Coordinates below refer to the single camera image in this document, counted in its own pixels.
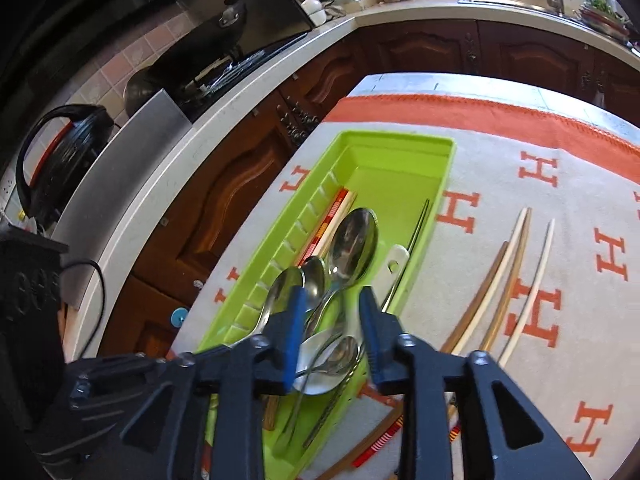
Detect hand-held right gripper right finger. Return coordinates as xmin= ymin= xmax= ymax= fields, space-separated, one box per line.
xmin=359 ymin=285 xmax=594 ymax=480

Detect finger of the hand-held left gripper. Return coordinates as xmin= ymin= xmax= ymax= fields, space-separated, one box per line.
xmin=66 ymin=353 xmax=177 ymax=412

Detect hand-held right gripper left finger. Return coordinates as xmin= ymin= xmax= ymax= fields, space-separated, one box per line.
xmin=80 ymin=286 xmax=307 ymax=480

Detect small round metal spoon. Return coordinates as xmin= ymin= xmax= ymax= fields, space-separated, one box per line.
xmin=299 ymin=255 xmax=330 ymax=313

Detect metal fork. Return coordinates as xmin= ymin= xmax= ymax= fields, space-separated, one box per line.
xmin=275 ymin=337 xmax=351 ymax=456

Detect white ceramic spoon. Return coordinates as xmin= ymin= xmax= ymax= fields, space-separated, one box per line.
xmin=292 ymin=243 xmax=412 ymax=397

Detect large metal spoon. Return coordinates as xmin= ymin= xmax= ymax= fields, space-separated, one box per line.
xmin=302 ymin=206 xmax=380 ymax=341

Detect light bamboo chopstick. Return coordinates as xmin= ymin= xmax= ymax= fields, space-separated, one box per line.
xmin=315 ymin=191 xmax=359 ymax=261

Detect green plastic utensil tray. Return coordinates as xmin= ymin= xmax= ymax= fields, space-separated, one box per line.
xmin=192 ymin=130 xmax=458 ymax=480

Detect dark brown wooden chopstick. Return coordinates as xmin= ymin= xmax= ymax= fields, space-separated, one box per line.
xmin=315 ymin=241 xmax=510 ymax=480

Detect black pressure cooker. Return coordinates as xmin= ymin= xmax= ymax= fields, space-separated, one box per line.
xmin=15 ymin=104 xmax=121 ymax=228

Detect tan bamboo chopstick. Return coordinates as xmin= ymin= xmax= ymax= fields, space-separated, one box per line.
xmin=480 ymin=212 xmax=533 ymax=358

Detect brown wooden kitchen cabinets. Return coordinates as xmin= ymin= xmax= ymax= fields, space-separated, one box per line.
xmin=95 ymin=20 xmax=640 ymax=356

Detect cream white chopstick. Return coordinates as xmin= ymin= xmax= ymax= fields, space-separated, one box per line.
xmin=497 ymin=218 xmax=556 ymax=363

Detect steel side guard panel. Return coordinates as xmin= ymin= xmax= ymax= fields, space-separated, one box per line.
xmin=52 ymin=89 xmax=193 ymax=306

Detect orange printed blanket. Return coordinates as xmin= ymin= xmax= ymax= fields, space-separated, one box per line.
xmin=185 ymin=92 xmax=640 ymax=480

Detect black glass cooktop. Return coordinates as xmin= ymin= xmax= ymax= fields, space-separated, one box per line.
xmin=165 ymin=30 xmax=308 ymax=121

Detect black wok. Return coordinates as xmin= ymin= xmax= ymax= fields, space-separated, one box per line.
xmin=145 ymin=0 xmax=281 ymax=106

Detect white kitchen countertop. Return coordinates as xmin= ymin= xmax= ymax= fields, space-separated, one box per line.
xmin=50 ymin=0 xmax=640 ymax=361

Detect white bowls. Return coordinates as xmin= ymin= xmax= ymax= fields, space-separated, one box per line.
xmin=300 ymin=0 xmax=328 ymax=26

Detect steel splash panel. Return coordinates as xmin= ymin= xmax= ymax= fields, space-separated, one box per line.
xmin=240 ymin=0 xmax=313 ymax=56

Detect stacked plates with greens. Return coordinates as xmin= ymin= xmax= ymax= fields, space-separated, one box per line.
xmin=580 ymin=0 xmax=633 ymax=41

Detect black cable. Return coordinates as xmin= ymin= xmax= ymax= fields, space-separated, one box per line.
xmin=64 ymin=258 xmax=107 ymax=352

